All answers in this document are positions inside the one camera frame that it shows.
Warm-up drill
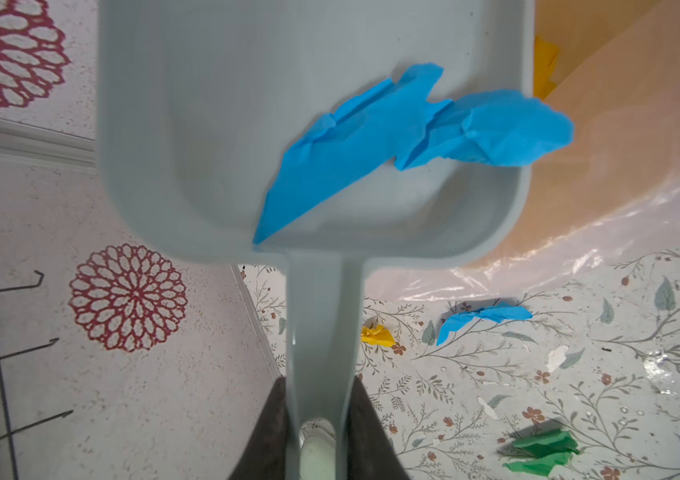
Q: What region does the black wire wall rack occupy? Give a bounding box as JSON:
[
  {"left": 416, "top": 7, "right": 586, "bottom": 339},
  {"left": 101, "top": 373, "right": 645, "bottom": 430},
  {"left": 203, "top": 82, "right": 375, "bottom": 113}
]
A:
[{"left": 0, "top": 270, "right": 75, "bottom": 480}]

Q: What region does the blue paper scrap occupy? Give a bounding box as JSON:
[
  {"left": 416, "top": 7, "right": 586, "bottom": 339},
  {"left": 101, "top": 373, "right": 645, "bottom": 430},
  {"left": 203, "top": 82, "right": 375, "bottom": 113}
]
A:
[
  {"left": 253, "top": 63, "right": 575, "bottom": 244},
  {"left": 436, "top": 303, "right": 534, "bottom": 346}
]

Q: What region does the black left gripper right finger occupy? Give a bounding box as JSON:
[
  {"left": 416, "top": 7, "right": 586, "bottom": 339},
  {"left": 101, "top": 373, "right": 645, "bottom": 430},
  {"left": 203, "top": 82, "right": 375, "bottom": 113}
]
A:
[{"left": 347, "top": 377, "right": 409, "bottom": 480}]

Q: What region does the yellow paper scrap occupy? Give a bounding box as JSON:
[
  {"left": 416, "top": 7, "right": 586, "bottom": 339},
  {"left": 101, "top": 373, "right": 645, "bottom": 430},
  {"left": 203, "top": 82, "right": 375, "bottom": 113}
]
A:
[
  {"left": 361, "top": 325, "right": 396, "bottom": 348},
  {"left": 533, "top": 36, "right": 560, "bottom": 100}
]

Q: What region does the pale blue plastic dustpan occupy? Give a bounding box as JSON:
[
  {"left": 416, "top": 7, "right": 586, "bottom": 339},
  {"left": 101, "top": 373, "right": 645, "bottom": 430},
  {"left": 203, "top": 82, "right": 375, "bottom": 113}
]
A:
[{"left": 96, "top": 1, "right": 535, "bottom": 479}]

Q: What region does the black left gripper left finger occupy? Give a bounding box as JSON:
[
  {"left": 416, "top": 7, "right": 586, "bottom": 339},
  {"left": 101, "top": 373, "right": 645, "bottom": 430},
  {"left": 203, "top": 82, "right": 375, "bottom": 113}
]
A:
[{"left": 228, "top": 377, "right": 288, "bottom": 480}]

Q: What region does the cream trash bin with bag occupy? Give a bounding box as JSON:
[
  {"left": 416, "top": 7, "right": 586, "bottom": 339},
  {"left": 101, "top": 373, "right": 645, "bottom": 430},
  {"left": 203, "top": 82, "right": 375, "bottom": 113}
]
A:
[{"left": 366, "top": 1, "right": 680, "bottom": 301}]

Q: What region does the green paper scrap left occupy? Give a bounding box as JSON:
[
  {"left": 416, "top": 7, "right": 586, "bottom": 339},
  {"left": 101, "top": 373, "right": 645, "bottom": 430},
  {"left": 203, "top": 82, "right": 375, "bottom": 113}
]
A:
[{"left": 503, "top": 429, "right": 580, "bottom": 478}]

